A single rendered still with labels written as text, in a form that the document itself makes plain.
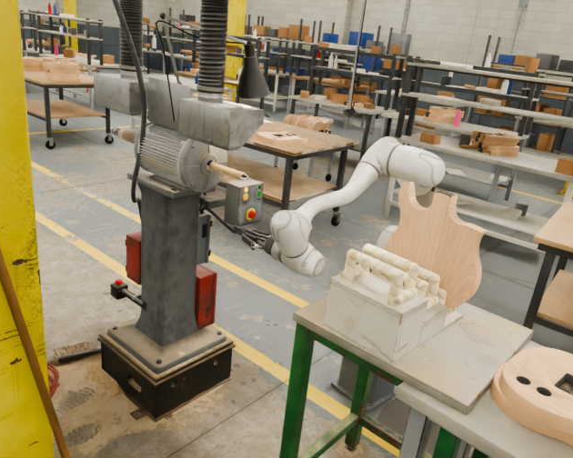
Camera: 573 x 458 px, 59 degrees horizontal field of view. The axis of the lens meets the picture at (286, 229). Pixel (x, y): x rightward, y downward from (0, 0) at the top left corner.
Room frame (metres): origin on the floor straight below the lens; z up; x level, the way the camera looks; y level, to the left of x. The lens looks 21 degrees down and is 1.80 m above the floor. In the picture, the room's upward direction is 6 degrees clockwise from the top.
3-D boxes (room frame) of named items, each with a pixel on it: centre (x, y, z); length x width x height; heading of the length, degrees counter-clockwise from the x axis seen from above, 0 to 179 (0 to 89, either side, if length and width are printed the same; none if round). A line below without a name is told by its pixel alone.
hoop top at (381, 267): (1.37, -0.27, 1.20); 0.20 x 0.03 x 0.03; 47
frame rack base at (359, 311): (1.41, -0.30, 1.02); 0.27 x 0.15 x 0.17; 48
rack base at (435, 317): (1.52, -0.41, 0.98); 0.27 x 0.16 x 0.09; 48
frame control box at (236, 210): (2.36, 0.29, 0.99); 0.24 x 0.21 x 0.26; 51
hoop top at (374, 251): (1.43, -0.33, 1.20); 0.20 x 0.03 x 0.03; 47
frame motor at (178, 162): (2.23, 0.51, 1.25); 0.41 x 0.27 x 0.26; 51
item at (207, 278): (2.40, 0.46, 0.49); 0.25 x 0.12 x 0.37; 51
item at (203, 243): (2.39, 0.46, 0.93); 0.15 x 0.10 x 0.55; 51
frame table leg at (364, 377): (1.90, -0.42, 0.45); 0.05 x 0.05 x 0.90; 51
